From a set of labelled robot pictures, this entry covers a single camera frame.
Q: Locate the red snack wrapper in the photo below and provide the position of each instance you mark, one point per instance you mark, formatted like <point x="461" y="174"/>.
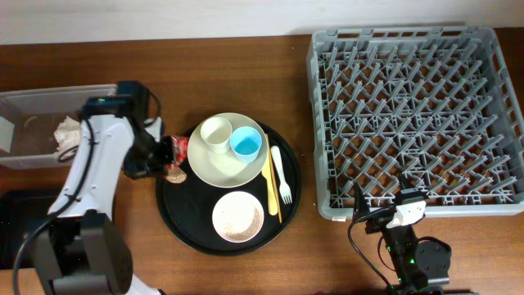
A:
<point x="179" y="151"/>

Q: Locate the yellow plastic knife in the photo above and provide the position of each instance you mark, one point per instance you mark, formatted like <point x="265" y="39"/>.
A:
<point x="272" y="205"/>

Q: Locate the white label on bin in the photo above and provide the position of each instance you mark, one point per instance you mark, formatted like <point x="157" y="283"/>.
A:
<point x="6" y="134"/>

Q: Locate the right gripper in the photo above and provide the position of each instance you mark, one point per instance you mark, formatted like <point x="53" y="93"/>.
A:
<point x="381" y="215"/>

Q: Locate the small pink bowl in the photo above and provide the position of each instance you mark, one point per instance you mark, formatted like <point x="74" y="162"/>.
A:
<point x="238" y="217"/>

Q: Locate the white tissue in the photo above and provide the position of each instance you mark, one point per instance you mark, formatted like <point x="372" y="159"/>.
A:
<point x="67" y="134"/>

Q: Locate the clear plastic bin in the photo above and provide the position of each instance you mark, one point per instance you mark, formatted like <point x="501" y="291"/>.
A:
<point x="36" y="114"/>

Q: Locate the light blue cup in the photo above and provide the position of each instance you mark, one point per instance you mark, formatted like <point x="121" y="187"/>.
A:
<point x="246" y="143"/>

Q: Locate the cream cup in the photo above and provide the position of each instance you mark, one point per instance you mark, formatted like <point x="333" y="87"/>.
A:
<point x="216" y="133"/>

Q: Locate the round black tray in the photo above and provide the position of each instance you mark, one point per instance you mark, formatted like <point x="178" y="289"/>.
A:
<point x="186" y="208"/>

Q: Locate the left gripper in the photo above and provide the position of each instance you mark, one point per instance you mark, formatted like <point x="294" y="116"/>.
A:
<point x="160" y="153"/>

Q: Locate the white plastic fork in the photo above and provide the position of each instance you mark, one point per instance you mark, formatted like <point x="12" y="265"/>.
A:
<point x="284" y="188"/>

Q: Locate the brown cookie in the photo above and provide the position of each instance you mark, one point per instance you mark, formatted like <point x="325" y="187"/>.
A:
<point x="176" y="176"/>

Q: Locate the large beige plate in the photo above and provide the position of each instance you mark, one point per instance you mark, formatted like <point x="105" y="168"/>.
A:
<point x="225" y="170"/>

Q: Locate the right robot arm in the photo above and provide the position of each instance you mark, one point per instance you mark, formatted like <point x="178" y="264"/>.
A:
<point x="421" y="264"/>

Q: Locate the grey dishwasher rack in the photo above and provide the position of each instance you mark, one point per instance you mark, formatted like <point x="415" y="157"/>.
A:
<point x="435" y="104"/>

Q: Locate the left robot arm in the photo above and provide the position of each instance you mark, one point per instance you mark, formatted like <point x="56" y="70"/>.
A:
<point x="77" y="249"/>

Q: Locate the wooden chopstick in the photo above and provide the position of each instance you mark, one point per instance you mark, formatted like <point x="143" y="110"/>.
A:
<point x="275" y="190"/>

